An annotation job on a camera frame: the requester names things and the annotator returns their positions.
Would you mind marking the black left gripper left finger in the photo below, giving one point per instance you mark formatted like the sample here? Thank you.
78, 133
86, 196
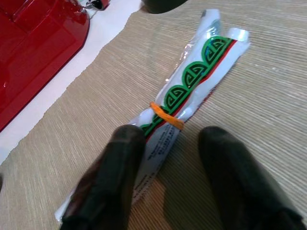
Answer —
108, 179

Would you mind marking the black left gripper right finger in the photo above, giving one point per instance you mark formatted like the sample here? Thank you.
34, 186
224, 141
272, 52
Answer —
239, 179

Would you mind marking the orange rubber band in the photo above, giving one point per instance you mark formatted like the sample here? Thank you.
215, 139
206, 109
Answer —
168, 117

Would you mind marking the white green printed packet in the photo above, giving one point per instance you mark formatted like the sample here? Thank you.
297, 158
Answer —
211, 64

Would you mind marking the beige woven table mat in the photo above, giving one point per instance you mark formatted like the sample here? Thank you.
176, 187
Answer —
72, 119

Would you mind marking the red kitchen appliance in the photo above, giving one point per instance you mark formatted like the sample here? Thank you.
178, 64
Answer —
36, 48

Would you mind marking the black round dial timer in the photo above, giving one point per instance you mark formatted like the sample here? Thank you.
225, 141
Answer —
163, 6

